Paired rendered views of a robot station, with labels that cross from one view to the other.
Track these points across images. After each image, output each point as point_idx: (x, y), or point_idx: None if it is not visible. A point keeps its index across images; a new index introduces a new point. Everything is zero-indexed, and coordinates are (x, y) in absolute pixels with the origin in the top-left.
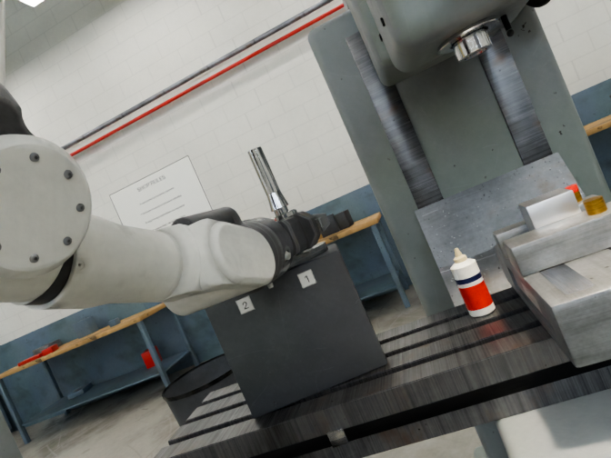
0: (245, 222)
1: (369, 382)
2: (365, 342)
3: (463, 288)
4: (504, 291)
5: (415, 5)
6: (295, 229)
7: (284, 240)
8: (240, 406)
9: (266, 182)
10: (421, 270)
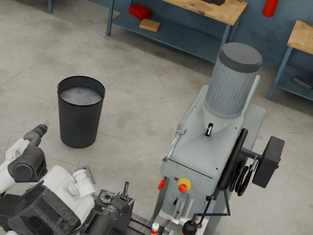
0: (111, 212)
1: (119, 234)
2: (123, 226)
3: (152, 229)
4: (164, 229)
5: (166, 211)
6: (122, 210)
7: (117, 217)
8: (91, 210)
9: (125, 190)
10: (163, 190)
